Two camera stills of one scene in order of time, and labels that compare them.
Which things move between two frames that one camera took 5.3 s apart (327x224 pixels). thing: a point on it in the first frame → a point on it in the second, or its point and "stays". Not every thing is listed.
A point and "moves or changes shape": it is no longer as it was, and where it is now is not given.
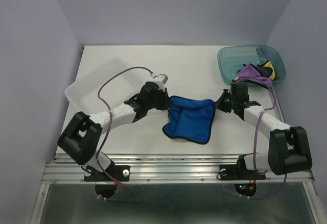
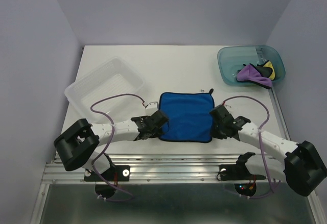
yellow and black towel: x=266 y=70 stays
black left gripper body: x=151 y=104 → x=156 y=132
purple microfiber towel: x=249 y=73 stays
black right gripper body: x=234 y=100 → x=217 y=131
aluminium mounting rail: x=165 y=168 stays
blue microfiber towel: x=190 y=119 moves or changes shape
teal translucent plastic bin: x=230 y=59 stays
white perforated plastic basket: x=83 y=94 stays
